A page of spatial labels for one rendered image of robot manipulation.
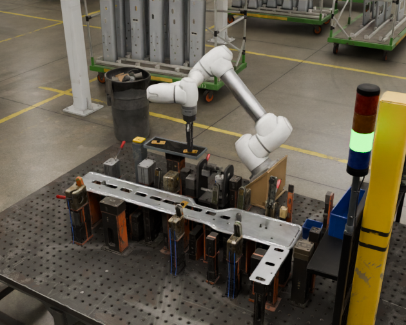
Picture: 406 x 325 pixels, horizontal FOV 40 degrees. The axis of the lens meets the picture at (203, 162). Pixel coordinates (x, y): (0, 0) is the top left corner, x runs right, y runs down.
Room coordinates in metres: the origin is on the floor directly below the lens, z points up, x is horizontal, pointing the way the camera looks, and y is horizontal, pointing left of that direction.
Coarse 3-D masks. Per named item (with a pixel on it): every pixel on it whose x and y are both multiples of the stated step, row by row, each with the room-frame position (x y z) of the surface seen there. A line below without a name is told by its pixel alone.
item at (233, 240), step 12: (228, 240) 2.22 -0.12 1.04; (240, 240) 2.24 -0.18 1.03; (228, 252) 2.21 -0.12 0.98; (240, 252) 2.24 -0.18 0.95; (228, 264) 2.22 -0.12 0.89; (240, 264) 2.26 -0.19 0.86; (228, 276) 2.22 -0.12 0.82; (240, 276) 2.25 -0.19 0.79; (228, 288) 2.21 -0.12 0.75; (240, 288) 2.25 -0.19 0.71
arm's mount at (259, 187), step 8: (280, 160) 3.17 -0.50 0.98; (272, 168) 3.07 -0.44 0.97; (280, 168) 3.17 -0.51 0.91; (264, 176) 3.04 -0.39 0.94; (280, 176) 3.18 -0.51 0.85; (248, 184) 3.11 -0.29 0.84; (256, 184) 3.07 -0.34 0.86; (264, 184) 3.04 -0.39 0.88; (280, 184) 3.18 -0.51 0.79; (256, 192) 3.07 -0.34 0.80; (264, 192) 3.03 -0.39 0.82; (280, 192) 3.19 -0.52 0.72; (256, 200) 3.06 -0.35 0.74; (264, 200) 3.03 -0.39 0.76; (264, 208) 3.03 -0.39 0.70
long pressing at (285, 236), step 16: (96, 176) 2.95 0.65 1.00; (96, 192) 2.77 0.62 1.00; (112, 192) 2.76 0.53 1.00; (144, 192) 2.75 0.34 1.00; (160, 192) 2.75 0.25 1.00; (160, 208) 2.58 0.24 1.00; (208, 208) 2.57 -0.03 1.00; (208, 224) 2.43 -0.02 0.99; (224, 224) 2.42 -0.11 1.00; (256, 224) 2.42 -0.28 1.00; (272, 224) 2.41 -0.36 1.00; (288, 224) 2.41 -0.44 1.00; (256, 240) 2.28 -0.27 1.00; (272, 240) 2.28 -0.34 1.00; (288, 240) 2.28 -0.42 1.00
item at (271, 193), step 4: (272, 176) 2.55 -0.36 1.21; (272, 180) 2.51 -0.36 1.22; (276, 180) 2.53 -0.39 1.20; (272, 184) 2.54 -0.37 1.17; (272, 188) 2.53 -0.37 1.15; (268, 192) 2.53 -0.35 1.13; (272, 192) 2.53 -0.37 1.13; (268, 196) 2.52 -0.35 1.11; (272, 196) 2.52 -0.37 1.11; (268, 200) 2.52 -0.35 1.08; (268, 204) 2.52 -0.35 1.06; (272, 204) 2.51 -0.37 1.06
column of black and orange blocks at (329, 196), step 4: (328, 192) 2.41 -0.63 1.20; (332, 192) 2.41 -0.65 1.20; (328, 196) 2.38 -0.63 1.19; (332, 196) 2.38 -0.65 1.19; (328, 200) 2.38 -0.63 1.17; (332, 200) 2.39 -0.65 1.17; (328, 204) 2.38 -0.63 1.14; (332, 204) 2.40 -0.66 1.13; (324, 208) 2.39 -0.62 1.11; (328, 208) 2.38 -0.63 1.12; (332, 208) 2.41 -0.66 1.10; (324, 212) 2.39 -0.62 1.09; (328, 212) 2.38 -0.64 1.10; (324, 216) 2.38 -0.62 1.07; (328, 216) 2.38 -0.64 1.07; (324, 220) 2.39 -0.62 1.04; (328, 220) 2.37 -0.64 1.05; (324, 224) 2.38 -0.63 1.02; (328, 224) 2.37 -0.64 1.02; (324, 228) 2.38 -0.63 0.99; (324, 232) 2.39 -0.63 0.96
